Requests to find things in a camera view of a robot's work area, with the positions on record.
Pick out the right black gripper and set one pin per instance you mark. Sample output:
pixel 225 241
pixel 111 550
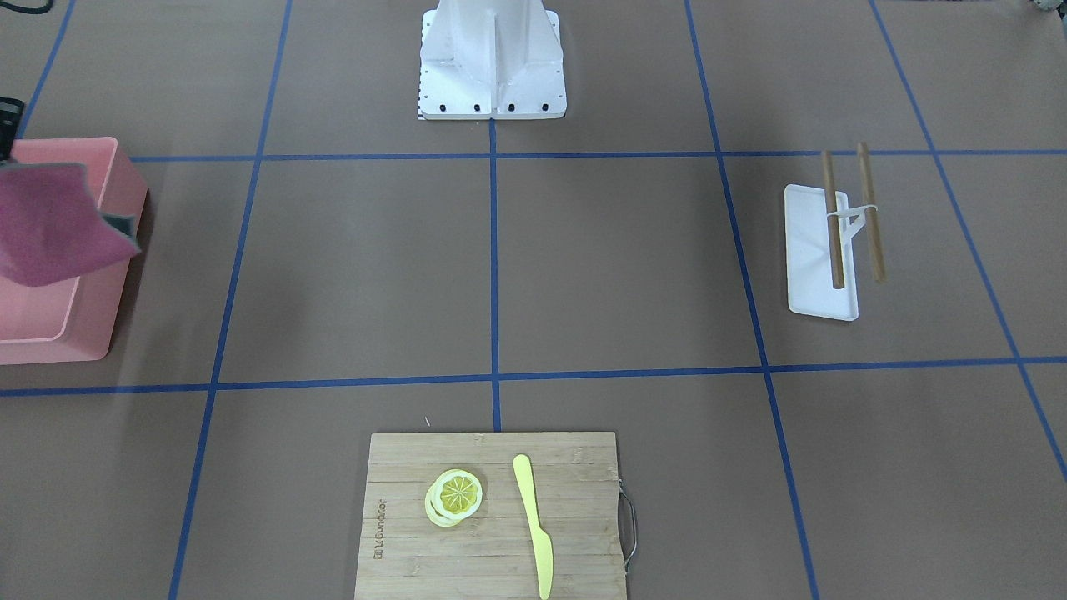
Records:
pixel 8 117

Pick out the pink fleece cloth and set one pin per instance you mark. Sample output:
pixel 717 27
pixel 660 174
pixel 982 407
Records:
pixel 52 228

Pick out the pink plastic bin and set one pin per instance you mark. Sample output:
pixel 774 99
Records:
pixel 73 320

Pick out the yellow toy lemon slice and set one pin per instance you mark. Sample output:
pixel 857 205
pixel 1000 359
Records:
pixel 453 497

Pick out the bamboo cutting board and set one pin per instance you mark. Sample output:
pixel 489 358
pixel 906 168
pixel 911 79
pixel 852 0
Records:
pixel 489 555

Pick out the yellow plastic knife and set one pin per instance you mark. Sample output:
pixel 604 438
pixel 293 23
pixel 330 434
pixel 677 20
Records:
pixel 540 540

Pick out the white rectangular tray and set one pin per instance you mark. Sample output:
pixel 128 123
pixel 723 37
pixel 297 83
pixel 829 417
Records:
pixel 809 288

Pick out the thick wooden rod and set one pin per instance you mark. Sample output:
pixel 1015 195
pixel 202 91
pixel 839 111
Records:
pixel 830 204

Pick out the white hook on tray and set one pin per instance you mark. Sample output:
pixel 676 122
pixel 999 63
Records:
pixel 852 218

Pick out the thin wooden rod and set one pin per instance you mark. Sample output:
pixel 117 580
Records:
pixel 876 250

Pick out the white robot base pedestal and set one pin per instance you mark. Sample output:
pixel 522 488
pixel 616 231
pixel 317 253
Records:
pixel 491 60

